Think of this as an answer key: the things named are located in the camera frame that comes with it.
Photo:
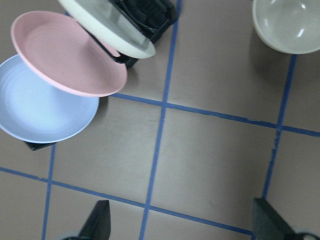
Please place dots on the pink plate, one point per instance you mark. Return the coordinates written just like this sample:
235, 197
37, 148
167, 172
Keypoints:
57, 49

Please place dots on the light blue plate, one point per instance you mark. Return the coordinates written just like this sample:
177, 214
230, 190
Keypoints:
34, 111

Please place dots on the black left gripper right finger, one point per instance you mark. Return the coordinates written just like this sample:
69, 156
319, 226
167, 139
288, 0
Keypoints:
267, 224

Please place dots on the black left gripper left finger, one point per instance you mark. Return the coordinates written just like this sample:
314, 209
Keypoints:
98, 224

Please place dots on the black plate rack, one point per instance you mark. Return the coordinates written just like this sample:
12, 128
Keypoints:
151, 17

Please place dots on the cream white bowl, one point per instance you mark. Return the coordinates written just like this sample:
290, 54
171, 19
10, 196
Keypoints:
288, 26

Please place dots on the cream white plate in rack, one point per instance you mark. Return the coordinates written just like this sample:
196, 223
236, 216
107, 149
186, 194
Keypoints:
103, 20

